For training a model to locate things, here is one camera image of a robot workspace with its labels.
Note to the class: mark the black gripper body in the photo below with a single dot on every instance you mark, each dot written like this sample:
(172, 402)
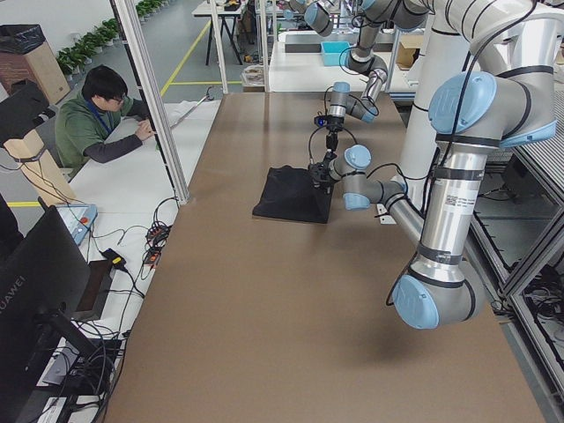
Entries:
(324, 173)
(335, 128)

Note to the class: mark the black t-shirt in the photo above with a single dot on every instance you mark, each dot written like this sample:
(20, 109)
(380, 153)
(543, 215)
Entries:
(289, 194)

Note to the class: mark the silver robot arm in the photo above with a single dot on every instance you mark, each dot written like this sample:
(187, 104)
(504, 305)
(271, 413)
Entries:
(362, 59)
(486, 84)

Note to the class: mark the blue plastic bin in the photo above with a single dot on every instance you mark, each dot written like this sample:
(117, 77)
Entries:
(334, 53)

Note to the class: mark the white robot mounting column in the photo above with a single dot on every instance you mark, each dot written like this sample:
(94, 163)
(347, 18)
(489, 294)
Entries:
(443, 59)

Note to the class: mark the grey USB hub left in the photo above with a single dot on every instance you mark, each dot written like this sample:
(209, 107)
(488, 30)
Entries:
(157, 233)

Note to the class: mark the grey usb hub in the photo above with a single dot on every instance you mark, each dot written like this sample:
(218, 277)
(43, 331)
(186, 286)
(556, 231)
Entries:
(157, 233)
(151, 258)

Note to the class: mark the grey USB hub right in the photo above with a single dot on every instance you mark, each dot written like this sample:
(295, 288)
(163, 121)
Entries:
(151, 258)

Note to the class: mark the person in green hoodie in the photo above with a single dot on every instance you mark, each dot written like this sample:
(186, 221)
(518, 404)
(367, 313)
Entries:
(84, 123)

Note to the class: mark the robot teach pendant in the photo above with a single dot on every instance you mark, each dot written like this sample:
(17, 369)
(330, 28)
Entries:
(78, 218)

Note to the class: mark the black Huawei monitor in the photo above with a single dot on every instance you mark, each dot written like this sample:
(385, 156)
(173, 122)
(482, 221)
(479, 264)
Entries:
(42, 284)

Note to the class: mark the cardboard box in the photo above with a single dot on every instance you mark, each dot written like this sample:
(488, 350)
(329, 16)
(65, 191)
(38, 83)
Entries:
(26, 54)

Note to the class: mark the aluminium frame post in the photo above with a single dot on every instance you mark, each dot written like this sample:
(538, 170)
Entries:
(131, 32)

